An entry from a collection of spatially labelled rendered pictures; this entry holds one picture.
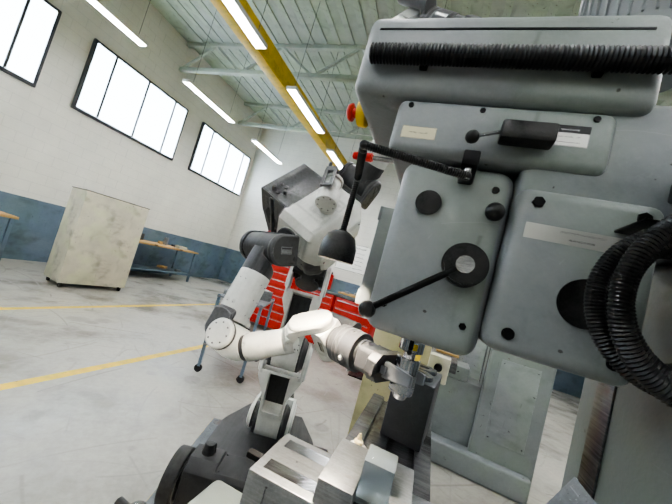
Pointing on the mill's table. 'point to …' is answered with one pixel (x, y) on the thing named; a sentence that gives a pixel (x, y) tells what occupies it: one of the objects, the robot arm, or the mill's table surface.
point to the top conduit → (528, 56)
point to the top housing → (530, 93)
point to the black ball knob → (495, 211)
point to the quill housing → (478, 195)
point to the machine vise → (307, 476)
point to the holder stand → (412, 412)
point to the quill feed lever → (455, 268)
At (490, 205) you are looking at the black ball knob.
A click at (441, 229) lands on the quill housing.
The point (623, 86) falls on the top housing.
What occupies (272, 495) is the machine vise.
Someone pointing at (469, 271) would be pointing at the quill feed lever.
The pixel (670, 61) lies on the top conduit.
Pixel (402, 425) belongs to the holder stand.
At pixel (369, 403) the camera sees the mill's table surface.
